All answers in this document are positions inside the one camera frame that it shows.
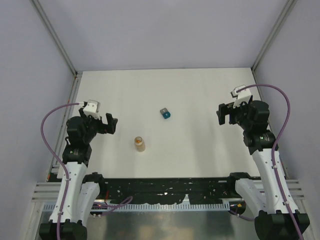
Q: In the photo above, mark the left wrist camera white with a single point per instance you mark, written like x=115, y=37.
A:
x=91, y=108

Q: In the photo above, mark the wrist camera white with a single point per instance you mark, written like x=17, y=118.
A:
x=241, y=95
x=91, y=108

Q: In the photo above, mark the blue pill box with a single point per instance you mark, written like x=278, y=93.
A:
x=166, y=115

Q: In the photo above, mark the aluminium frame post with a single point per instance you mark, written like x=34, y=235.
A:
x=275, y=30
x=53, y=34

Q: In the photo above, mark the right aluminium frame post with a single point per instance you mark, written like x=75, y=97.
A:
x=275, y=30

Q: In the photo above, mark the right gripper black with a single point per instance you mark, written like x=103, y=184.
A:
x=225, y=109

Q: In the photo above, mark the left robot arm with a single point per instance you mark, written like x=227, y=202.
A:
x=78, y=190

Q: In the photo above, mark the grey pill box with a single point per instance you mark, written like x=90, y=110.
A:
x=163, y=111

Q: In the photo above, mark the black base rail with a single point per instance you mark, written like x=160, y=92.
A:
x=172, y=191

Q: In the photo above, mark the left aluminium frame post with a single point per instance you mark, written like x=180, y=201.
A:
x=53, y=34

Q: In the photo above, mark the white slotted cable duct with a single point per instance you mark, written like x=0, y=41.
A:
x=182, y=207

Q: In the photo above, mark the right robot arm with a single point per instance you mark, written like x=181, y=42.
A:
x=276, y=215

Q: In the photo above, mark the clear pill bottle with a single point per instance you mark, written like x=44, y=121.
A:
x=139, y=144

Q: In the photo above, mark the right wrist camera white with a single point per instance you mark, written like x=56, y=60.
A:
x=241, y=95

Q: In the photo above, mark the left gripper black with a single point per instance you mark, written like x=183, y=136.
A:
x=104, y=128

